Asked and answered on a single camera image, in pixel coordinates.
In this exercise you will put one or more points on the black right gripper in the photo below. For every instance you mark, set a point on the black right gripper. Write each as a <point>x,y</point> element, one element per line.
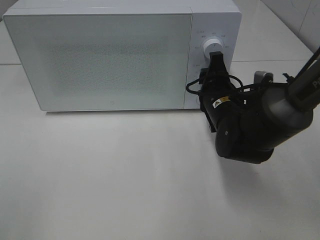
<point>220,92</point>

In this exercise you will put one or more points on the white microwave door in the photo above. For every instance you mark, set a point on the white microwave door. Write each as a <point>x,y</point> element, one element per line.
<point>104,62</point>

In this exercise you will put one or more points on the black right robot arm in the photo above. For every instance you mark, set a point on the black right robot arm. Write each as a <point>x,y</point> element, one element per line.
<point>250,121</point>

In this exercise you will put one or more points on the white upper microwave knob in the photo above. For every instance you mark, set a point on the white upper microwave knob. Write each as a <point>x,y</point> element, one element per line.
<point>211,45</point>

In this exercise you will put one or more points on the white microwave oven body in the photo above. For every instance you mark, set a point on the white microwave oven body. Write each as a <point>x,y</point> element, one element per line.
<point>209,18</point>

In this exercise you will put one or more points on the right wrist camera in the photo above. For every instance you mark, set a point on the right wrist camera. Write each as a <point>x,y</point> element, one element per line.
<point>263,77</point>

